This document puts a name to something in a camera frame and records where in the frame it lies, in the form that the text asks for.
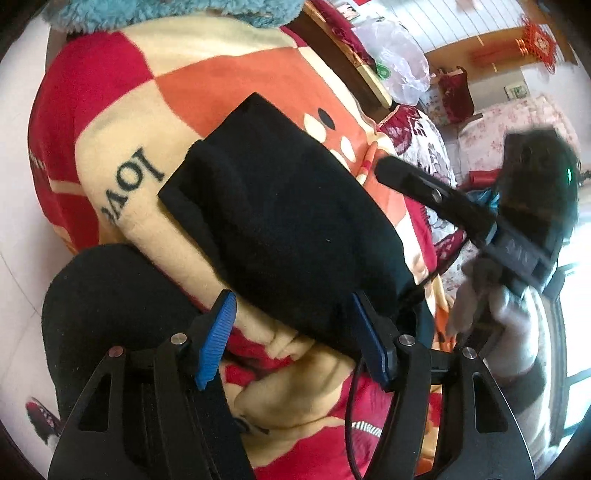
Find maroon floral pillow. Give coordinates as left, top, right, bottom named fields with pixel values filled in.
left=378, top=105, right=469, bottom=282

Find dark red cushion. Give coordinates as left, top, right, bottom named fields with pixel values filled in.
left=435, top=67, right=476, bottom=124

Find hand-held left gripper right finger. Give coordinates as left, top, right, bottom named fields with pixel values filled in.
left=352, top=291, right=537, bottom=480

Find red orange checked blanket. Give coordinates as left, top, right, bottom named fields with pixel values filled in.
left=27, top=18, right=465, bottom=480

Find black pants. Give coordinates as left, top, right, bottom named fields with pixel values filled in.
left=157, top=92, right=435, bottom=357

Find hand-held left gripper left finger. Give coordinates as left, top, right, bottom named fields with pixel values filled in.
left=47, top=289, right=238, bottom=480

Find teal fluffy cloth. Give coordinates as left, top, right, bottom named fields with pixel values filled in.
left=41, top=0, right=306, bottom=34

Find red patterned shoe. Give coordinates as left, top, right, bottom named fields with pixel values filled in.
left=24, top=398, right=64, bottom=447

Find white floral quilt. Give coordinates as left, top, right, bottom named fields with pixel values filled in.
left=456, top=95, right=583, bottom=188

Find clear plastic bag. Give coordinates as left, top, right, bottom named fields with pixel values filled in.
left=355, top=20, right=431, bottom=105

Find person's right forearm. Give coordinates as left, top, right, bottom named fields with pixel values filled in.
left=496, top=277, right=571, bottom=467

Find person's right hand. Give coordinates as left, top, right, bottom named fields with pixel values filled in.
left=444, top=255, right=546, bottom=380

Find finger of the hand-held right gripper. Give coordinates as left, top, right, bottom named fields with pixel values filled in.
left=468, top=188, right=503, bottom=215
left=373, top=156, right=498, bottom=245

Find red knot ornament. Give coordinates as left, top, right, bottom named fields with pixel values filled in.
left=516, top=15, right=563, bottom=75

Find wooden bed frame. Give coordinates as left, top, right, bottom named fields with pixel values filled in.
left=285, top=0, right=394, bottom=110

